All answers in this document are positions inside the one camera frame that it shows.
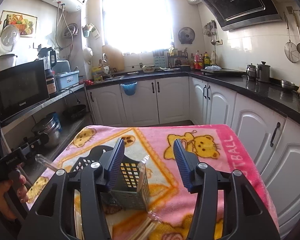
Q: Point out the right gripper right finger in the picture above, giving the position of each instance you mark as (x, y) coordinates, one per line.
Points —
(244, 215)

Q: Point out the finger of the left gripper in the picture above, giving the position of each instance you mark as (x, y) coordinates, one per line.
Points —
(33, 143)

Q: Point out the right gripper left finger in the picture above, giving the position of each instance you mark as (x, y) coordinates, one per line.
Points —
(53, 216)

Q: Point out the chopsticks pair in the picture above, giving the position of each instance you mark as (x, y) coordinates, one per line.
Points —
(78, 216)
(151, 222)
(46, 162)
(142, 171)

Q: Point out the dark green utensil basket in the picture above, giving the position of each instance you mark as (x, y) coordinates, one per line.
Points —
(124, 193)

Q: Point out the stacked steel pots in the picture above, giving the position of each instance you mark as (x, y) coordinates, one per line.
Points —
(50, 127)

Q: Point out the black microwave oven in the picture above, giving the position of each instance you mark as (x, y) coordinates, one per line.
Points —
(21, 87)

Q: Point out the blue plastic box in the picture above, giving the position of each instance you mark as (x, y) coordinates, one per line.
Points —
(67, 80)

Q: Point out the pink cartoon blanket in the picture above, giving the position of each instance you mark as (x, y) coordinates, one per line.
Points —
(216, 145)

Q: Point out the black blender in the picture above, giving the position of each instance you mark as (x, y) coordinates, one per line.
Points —
(48, 55)

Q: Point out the blue hanging bin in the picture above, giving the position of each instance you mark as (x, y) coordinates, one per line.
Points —
(129, 88)

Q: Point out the wooden cutting board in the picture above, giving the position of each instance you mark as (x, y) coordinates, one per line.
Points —
(115, 58)

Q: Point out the fruit picture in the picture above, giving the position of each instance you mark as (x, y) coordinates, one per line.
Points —
(26, 24)

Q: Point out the steel bowl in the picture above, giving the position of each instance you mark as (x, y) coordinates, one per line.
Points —
(287, 85)

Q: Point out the steel kettle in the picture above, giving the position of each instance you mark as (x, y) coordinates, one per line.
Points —
(251, 72)

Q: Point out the dark metal canister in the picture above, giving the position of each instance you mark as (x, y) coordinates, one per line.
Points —
(263, 72)

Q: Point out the red sauce bottle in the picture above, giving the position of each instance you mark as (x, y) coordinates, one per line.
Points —
(198, 61)

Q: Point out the black range hood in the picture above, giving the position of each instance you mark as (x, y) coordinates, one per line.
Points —
(234, 14)

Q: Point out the wire skimmer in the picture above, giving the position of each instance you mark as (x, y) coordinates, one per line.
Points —
(291, 51)

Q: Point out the wall exhaust fan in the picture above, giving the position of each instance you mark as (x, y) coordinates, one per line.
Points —
(186, 35)

